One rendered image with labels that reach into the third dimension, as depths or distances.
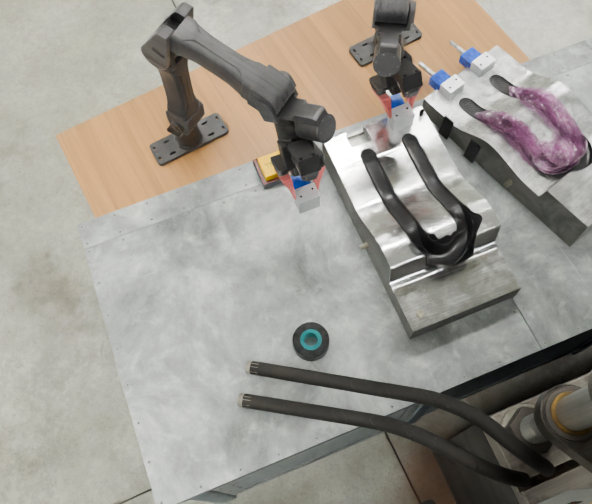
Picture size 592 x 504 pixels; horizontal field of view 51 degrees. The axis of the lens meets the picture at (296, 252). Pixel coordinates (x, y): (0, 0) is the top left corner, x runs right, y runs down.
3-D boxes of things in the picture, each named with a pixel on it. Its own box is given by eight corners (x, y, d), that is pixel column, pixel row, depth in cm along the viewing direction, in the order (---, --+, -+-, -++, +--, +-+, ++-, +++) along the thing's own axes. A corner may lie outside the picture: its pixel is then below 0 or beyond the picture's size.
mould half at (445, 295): (322, 160, 156) (322, 130, 144) (416, 126, 159) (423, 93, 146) (409, 339, 137) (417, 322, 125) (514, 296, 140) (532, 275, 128)
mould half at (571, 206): (420, 111, 161) (427, 84, 150) (491, 59, 166) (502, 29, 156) (569, 247, 144) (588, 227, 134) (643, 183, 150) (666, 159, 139)
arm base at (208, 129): (225, 114, 154) (212, 95, 156) (152, 150, 150) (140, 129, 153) (229, 132, 161) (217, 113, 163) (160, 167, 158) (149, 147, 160)
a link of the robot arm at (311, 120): (343, 121, 122) (323, 75, 113) (322, 153, 120) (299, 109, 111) (298, 112, 129) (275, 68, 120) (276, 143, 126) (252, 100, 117)
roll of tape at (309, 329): (309, 319, 140) (309, 314, 137) (336, 341, 138) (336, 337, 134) (285, 345, 138) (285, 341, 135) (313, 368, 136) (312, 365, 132)
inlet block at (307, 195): (278, 166, 143) (276, 154, 138) (298, 159, 144) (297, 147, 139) (299, 214, 139) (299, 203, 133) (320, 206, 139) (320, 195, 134)
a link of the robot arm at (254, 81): (300, 77, 117) (165, -12, 117) (275, 111, 115) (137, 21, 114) (290, 108, 129) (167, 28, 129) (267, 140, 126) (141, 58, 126)
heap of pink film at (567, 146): (467, 119, 152) (474, 100, 145) (517, 81, 156) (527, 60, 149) (547, 190, 143) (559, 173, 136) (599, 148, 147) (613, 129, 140)
